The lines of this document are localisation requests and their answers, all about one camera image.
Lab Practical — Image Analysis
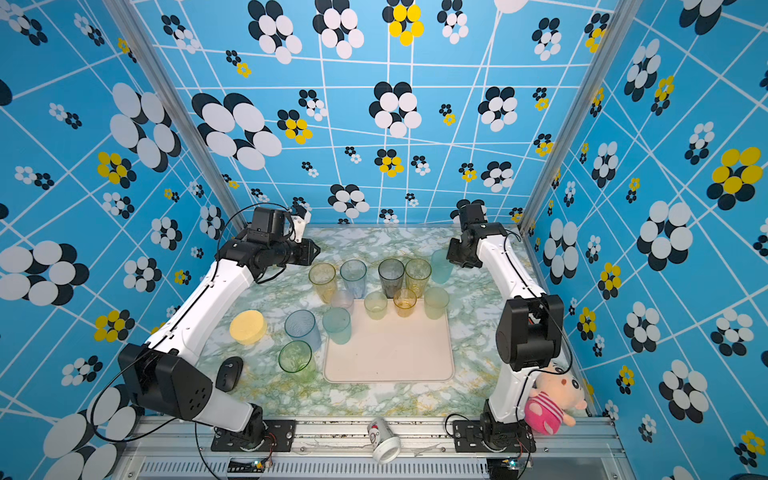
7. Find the light green textured glass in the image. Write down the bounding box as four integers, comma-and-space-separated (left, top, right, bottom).
364, 291, 389, 320

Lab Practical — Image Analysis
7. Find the tall grey glass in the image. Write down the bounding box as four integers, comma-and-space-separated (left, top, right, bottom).
378, 258, 405, 299

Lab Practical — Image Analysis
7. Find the green clear glass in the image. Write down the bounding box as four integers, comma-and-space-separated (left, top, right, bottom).
278, 340, 317, 383

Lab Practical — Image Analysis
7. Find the green circuit board right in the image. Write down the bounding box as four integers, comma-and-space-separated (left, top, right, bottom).
486, 458, 521, 479

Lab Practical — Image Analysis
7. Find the black computer mouse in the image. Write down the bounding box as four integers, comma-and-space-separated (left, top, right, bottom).
215, 356, 244, 392

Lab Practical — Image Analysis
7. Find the pink rectangular tray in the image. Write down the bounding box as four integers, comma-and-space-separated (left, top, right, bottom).
323, 300, 455, 384

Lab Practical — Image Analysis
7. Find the green circuit board left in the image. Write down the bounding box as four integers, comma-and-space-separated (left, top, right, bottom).
227, 459, 265, 474

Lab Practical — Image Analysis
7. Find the tall olive yellow glass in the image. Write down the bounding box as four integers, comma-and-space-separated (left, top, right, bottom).
405, 258, 432, 298

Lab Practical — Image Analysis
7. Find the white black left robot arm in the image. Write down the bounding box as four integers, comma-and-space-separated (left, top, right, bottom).
118, 204, 321, 447

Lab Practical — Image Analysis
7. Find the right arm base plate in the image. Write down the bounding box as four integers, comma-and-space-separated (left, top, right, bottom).
451, 420, 537, 455

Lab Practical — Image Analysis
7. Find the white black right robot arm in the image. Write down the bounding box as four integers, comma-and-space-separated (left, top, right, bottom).
447, 200, 564, 451

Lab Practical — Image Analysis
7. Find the short amber glass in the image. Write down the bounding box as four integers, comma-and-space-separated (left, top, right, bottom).
393, 288, 418, 318

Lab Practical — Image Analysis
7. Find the yellow round sponge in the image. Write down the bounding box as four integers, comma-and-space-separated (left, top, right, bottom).
229, 310, 268, 346

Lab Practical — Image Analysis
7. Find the tall blue glass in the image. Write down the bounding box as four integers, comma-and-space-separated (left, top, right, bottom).
340, 259, 367, 299

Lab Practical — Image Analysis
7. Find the clear textured glass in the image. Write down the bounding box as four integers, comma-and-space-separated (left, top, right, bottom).
331, 289, 354, 311

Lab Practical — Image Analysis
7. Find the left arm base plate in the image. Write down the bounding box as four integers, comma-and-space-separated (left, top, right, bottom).
211, 420, 296, 453

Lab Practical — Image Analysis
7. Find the green circuit board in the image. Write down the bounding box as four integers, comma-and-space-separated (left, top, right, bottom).
227, 459, 265, 474
486, 458, 521, 479

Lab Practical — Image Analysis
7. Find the light blue short glass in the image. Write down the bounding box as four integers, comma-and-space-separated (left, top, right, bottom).
284, 310, 322, 352

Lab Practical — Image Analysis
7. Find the teal textured glass front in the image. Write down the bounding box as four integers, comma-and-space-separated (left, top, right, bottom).
322, 307, 352, 345

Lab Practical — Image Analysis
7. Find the pink plush doll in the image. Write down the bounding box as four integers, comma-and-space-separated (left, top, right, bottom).
524, 363, 588, 435

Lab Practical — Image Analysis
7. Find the pale green textured glass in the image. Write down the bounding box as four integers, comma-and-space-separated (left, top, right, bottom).
423, 287, 450, 320

